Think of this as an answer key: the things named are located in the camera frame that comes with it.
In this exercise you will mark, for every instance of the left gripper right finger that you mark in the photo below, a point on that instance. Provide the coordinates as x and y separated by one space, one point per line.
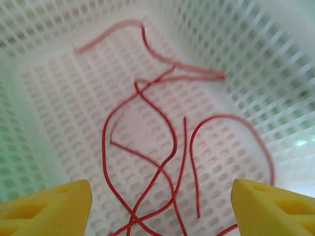
275 214

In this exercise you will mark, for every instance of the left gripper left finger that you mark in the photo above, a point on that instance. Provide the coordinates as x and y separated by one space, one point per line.
44 214

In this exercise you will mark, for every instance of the white plastic mesh basket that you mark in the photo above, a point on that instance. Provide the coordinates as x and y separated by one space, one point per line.
61 110

